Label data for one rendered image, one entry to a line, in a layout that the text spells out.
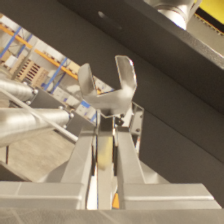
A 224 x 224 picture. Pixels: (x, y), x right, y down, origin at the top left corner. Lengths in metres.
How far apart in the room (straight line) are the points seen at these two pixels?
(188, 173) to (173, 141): 0.05
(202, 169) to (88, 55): 0.21
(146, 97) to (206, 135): 0.10
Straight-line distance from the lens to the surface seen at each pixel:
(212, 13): 7.49
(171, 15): 0.36
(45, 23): 0.25
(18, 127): 0.53
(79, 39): 0.23
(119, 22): 0.19
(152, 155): 0.22
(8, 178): 0.25
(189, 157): 0.24
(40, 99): 1.22
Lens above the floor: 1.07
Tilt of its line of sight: level
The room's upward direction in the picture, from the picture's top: 34 degrees clockwise
